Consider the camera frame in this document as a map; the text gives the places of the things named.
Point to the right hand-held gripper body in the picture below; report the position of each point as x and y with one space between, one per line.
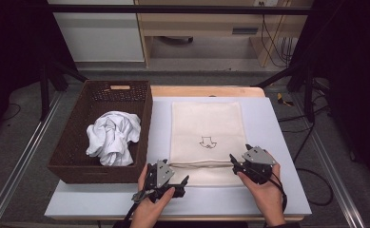
258 158

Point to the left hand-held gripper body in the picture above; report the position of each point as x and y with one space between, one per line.
163 174

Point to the white garment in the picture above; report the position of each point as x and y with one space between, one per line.
112 139

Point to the brown woven basket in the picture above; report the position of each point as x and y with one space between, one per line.
71 152

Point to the person's right hand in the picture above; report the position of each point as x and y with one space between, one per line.
268 196

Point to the person's left hand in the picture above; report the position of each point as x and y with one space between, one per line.
147 212

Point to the white board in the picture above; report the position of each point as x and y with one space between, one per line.
268 126

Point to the yellow and black tool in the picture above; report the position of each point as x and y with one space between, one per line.
282 99

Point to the black stand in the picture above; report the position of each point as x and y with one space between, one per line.
46 85
307 88

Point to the light wooden desk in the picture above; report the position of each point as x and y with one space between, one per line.
204 23

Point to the black curtain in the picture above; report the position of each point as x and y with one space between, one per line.
354 63
11 47

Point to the white cabinet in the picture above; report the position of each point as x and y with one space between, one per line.
100 34

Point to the black horizontal bar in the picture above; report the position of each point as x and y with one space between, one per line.
173 9

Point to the aluminium rail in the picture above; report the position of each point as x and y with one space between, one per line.
17 164
331 171

